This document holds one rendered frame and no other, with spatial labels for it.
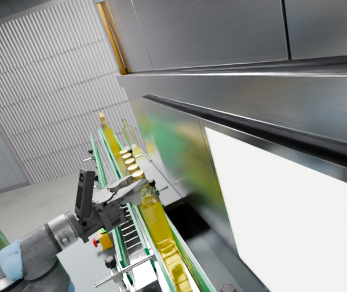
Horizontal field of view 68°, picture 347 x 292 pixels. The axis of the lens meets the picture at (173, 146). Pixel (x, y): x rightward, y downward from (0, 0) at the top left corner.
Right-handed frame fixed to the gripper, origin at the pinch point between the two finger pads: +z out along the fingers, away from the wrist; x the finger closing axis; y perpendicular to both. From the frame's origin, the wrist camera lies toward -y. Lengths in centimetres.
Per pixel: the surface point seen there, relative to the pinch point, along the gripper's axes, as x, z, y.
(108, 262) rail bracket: 4.3, -17.2, 14.0
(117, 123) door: -317, 116, 55
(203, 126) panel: 27.4, 4.8, -15.5
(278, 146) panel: 45.7, -0.5, -16.9
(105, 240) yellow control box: -36, -10, 35
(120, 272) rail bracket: 5.0, -15.5, 18.2
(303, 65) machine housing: 48, 2, -25
